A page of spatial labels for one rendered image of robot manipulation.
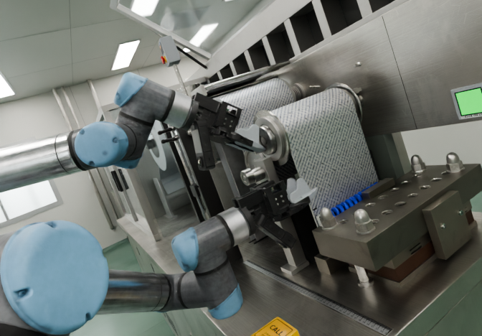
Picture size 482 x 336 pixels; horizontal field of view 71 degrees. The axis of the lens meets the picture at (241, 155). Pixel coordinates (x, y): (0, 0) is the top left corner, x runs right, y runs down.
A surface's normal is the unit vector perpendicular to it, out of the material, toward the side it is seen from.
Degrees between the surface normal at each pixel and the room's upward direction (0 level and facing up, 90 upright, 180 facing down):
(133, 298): 110
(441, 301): 90
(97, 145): 90
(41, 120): 90
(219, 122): 90
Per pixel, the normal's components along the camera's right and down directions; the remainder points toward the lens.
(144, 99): 0.35, 0.22
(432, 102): -0.83, 0.36
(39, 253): 0.87, -0.37
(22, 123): 0.44, -0.06
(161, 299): 0.82, 0.13
